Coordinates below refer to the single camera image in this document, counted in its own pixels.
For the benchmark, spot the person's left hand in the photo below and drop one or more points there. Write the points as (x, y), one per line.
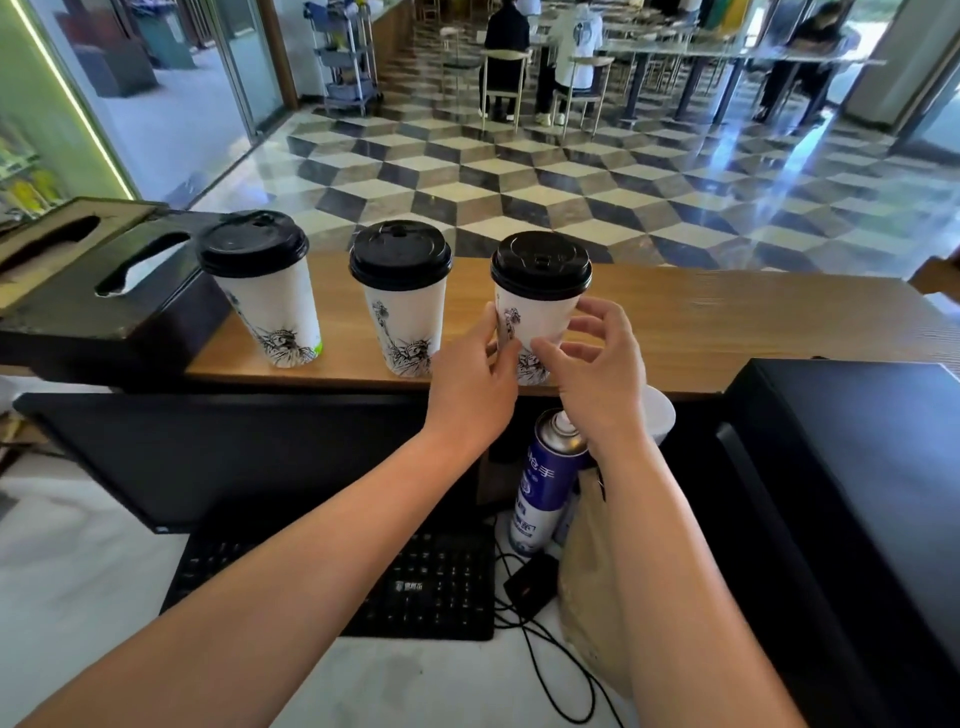
(469, 397)

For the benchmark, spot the person's right hand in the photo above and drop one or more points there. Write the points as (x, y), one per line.
(607, 390)

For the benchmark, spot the white paper cup green-blue base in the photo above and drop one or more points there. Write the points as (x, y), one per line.
(409, 322)

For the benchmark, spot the white paper cup blue print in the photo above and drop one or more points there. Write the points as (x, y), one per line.
(540, 319)

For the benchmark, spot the white paper cup statue print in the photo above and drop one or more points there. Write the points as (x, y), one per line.
(274, 307)

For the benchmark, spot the person's left forearm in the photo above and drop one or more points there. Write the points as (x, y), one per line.
(262, 600)

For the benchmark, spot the person's right forearm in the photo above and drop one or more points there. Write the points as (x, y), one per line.
(690, 600)

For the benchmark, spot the blue white spray can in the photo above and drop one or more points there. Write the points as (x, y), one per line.
(544, 480)

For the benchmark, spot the brown paper bag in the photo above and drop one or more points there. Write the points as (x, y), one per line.
(592, 585)

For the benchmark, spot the black computer mouse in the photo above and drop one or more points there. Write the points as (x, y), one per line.
(531, 585)

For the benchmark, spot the black keyboard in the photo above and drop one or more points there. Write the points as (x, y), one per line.
(435, 592)

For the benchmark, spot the black desktop monitor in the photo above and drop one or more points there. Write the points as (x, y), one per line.
(225, 457)

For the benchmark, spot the black computer case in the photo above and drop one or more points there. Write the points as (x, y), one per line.
(862, 510)

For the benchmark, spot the light wooden chair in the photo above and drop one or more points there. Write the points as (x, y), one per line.
(504, 54)
(592, 61)

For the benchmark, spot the grey utility cart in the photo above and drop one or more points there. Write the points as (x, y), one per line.
(345, 60)

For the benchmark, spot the long dining table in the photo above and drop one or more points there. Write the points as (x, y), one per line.
(750, 54)

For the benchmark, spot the black tissue box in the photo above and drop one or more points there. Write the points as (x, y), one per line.
(90, 337)

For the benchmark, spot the glass entrance door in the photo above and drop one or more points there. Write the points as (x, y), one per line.
(187, 97)

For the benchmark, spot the dark brown box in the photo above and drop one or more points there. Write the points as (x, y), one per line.
(45, 255)

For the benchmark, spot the lit drinks fridge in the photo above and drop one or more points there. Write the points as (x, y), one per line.
(45, 112)

